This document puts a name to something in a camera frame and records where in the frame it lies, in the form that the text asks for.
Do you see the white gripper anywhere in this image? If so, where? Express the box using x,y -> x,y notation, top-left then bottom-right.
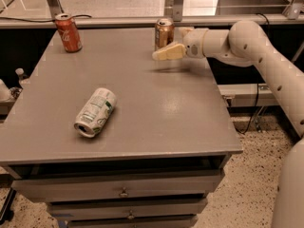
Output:
152,27 -> 208,61

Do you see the orange-gold soda can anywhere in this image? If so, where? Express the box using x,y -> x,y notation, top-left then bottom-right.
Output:
155,18 -> 174,50

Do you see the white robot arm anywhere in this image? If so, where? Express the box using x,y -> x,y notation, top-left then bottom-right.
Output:
152,21 -> 304,228

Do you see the white green 7up can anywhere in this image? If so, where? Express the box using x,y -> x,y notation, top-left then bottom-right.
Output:
74,88 -> 117,138

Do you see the red Coca-Cola can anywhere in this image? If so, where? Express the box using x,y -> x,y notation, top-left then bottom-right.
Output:
55,13 -> 82,52

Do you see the grey drawer cabinet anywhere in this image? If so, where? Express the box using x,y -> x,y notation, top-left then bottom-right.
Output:
0,26 -> 244,228

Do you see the clear plastic bottle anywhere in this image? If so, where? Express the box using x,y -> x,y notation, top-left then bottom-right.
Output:
15,67 -> 29,87

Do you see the middle grey drawer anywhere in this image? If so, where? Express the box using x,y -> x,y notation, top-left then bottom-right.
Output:
47,196 -> 207,220

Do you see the grey drawer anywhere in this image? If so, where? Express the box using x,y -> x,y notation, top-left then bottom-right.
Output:
12,170 -> 223,202
47,196 -> 207,220
67,215 -> 198,228

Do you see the top grey drawer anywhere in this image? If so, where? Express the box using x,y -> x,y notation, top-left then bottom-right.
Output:
12,170 -> 223,202

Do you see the bottom grey drawer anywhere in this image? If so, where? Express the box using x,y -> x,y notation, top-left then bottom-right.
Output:
67,215 -> 198,228

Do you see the black cable on rail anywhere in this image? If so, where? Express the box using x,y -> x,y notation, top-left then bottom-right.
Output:
0,14 -> 93,24

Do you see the metal rail frame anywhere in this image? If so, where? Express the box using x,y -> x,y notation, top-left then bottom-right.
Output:
0,0 -> 304,29

